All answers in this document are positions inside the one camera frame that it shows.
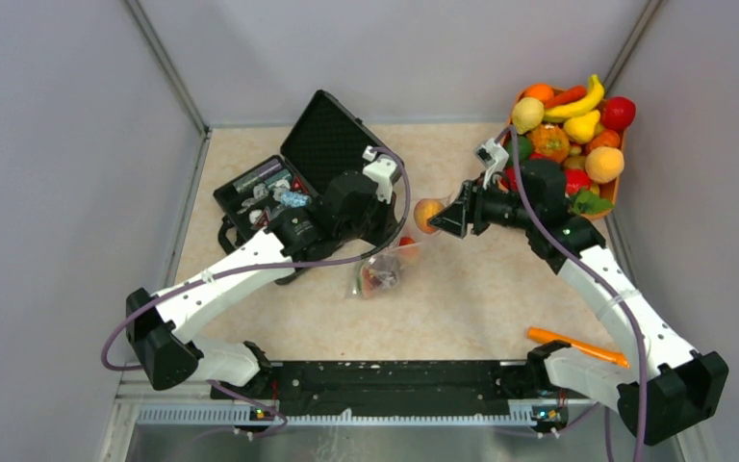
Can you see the red toy tomato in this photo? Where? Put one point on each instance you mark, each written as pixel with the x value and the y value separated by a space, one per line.
pixel 577 180

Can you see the black poker chip case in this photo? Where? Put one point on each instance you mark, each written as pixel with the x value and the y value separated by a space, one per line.
pixel 282 193

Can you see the orange fruit basket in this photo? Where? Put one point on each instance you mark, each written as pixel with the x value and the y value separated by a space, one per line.
pixel 578 153

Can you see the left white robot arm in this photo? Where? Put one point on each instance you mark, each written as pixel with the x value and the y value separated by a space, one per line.
pixel 163 328

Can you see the toy watermelon slice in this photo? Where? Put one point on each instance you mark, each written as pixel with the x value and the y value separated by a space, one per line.
pixel 367 283

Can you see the red toy apple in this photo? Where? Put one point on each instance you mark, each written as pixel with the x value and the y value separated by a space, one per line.
pixel 618 113

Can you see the green toy lime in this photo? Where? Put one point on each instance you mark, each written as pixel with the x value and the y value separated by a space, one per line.
pixel 525 149

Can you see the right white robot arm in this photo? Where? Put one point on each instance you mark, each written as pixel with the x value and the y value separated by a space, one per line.
pixel 668 386

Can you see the yellow toy pear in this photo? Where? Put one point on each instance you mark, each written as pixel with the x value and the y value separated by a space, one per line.
pixel 581 129

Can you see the green toy leaf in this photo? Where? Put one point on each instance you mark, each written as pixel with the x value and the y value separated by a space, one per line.
pixel 587 203

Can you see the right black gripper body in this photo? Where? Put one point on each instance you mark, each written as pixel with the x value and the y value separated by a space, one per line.
pixel 492 207

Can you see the small orange toy carrot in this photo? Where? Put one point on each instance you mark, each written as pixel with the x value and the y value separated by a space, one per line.
pixel 566 97

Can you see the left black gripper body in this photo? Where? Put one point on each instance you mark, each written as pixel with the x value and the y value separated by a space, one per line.
pixel 372 226

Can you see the red yellow toy mango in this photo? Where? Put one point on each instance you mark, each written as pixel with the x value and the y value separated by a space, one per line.
pixel 408 249

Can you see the yellow toy banana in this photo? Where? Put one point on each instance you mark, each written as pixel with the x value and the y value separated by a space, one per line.
pixel 594 95

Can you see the clear zip top bag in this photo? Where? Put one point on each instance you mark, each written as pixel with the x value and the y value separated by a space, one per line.
pixel 408 268

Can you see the toy peach orange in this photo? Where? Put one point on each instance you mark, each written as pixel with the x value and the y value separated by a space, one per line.
pixel 604 164

